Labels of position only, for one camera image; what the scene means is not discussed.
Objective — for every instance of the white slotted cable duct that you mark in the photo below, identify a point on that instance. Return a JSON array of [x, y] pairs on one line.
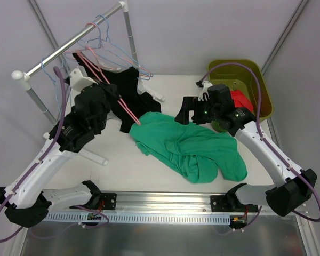
[[114, 217]]

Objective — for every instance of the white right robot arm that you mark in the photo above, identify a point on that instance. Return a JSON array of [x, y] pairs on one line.
[[292, 186]]

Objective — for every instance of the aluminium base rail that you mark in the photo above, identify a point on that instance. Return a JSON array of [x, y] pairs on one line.
[[148, 201]]

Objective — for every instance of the black tank top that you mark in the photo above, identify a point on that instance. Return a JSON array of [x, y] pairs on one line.
[[133, 93]]

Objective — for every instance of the green tank top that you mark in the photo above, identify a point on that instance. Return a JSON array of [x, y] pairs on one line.
[[195, 152]]

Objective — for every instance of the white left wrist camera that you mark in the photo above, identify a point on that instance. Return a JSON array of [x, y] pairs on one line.
[[78, 81]]

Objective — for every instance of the red tank top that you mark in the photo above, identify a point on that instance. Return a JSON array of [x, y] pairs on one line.
[[240, 100]]

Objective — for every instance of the olive green plastic bin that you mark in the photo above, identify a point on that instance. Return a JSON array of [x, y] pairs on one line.
[[246, 76]]

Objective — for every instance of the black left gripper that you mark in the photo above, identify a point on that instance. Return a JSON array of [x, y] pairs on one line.
[[106, 89]]

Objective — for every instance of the metal clothes rack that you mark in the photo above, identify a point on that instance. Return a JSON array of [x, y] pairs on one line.
[[23, 78]]

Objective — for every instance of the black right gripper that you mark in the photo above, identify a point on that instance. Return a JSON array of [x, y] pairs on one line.
[[193, 111]]

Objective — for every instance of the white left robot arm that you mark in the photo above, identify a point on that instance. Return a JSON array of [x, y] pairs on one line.
[[26, 201]]

